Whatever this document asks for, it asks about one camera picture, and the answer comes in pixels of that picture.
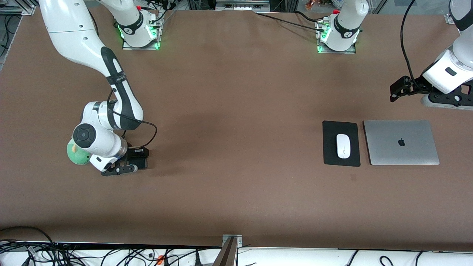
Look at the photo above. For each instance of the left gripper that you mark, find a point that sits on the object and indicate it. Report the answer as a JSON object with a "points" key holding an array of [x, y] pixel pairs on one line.
{"points": [[417, 85]]}

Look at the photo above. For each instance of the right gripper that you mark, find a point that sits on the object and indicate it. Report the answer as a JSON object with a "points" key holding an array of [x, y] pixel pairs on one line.
{"points": [[133, 156]]}

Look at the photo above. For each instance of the white computer mouse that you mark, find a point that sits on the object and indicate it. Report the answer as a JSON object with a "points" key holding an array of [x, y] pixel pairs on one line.
{"points": [[343, 146]]}

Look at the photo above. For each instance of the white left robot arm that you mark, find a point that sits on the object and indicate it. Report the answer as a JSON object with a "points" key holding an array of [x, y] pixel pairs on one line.
{"points": [[347, 22]]}

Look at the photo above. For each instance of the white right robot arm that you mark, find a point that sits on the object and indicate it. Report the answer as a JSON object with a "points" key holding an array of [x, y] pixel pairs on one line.
{"points": [[70, 33]]}

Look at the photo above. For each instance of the black mouse pad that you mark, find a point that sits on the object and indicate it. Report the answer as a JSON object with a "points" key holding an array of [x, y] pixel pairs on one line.
{"points": [[329, 147]]}

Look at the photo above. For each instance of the green dinosaur plush toy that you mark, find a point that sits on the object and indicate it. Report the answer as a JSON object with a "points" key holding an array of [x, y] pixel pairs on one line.
{"points": [[75, 157]]}

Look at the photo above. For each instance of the silver closed laptop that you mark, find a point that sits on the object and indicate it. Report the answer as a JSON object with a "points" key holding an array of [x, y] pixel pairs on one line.
{"points": [[417, 147]]}

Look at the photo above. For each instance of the dark aluminium pole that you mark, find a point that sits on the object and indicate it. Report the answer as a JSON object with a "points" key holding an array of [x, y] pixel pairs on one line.
{"points": [[225, 256]]}

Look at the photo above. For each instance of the grey metal box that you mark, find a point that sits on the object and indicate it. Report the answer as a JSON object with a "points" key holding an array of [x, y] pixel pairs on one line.
{"points": [[242, 4]]}

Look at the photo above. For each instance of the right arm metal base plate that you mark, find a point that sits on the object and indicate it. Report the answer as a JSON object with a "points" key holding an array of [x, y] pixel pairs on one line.
{"points": [[129, 47]]}

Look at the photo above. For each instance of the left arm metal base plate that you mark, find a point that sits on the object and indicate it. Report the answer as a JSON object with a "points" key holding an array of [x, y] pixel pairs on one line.
{"points": [[332, 52]]}

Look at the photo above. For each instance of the small metal table bracket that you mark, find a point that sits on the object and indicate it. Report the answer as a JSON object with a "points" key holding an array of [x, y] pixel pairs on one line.
{"points": [[236, 239]]}

